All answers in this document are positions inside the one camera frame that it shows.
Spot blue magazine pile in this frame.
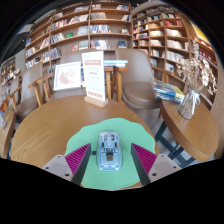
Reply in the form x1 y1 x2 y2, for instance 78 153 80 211
153 80 186 104

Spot white sign on wooden stand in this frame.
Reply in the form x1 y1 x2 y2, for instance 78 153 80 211
81 50 109 108

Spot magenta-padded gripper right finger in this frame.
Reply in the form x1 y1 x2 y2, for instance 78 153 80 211
130 143 183 186

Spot white picture board red print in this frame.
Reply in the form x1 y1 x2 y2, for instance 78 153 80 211
53 60 83 92

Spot tall wooden bookshelf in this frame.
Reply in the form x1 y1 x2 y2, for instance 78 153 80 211
23 1 133 76

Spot round wooden side table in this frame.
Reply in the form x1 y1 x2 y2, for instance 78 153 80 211
0 111 17 159
154 99 220 168

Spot transparent computer mouse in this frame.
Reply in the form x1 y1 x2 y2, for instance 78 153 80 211
95 130 123 172

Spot flat stack of books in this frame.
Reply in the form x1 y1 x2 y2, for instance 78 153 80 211
103 59 129 68

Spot distant wooden bookshelf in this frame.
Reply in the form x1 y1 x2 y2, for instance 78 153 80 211
0 56 18 88

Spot green wavy-edged mouse pad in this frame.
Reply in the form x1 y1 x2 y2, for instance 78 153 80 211
64 117 157 191

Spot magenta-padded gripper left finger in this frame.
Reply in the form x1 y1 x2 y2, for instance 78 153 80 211
41 143 92 186

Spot glass vase white dried flowers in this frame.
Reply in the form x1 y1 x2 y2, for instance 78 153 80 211
175 39 218 120

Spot curved wooden bookshelf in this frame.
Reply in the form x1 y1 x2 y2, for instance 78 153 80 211
131 4 224 111

